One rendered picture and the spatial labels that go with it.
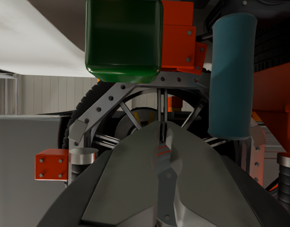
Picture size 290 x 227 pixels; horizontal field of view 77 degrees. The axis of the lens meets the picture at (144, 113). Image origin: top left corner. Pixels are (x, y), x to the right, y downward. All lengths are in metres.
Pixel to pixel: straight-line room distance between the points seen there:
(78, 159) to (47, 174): 0.30
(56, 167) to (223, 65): 0.48
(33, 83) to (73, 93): 0.99
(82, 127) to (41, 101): 4.70
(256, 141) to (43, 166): 0.58
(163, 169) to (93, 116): 0.24
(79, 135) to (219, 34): 0.42
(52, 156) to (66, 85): 4.45
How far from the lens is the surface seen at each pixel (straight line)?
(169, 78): 0.50
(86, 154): 0.29
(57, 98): 5.04
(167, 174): 0.37
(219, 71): 0.43
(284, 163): 0.38
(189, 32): 0.53
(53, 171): 0.57
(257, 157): 0.61
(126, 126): 0.96
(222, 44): 0.44
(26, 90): 5.38
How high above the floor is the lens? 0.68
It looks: 2 degrees up
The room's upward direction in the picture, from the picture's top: 178 degrees counter-clockwise
